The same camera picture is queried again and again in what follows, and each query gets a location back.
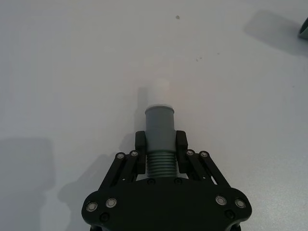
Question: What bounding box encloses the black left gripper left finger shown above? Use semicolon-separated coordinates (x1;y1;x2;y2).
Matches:
103;130;147;188

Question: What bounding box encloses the grey ribbed hose wide cuff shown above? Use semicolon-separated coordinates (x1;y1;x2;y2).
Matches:
297;13;308;39

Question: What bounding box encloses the grey ribbed hose white tip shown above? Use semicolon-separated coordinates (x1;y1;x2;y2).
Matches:
143;78;179;179

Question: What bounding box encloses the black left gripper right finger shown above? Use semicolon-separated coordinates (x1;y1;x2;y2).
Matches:
175;130;229;187

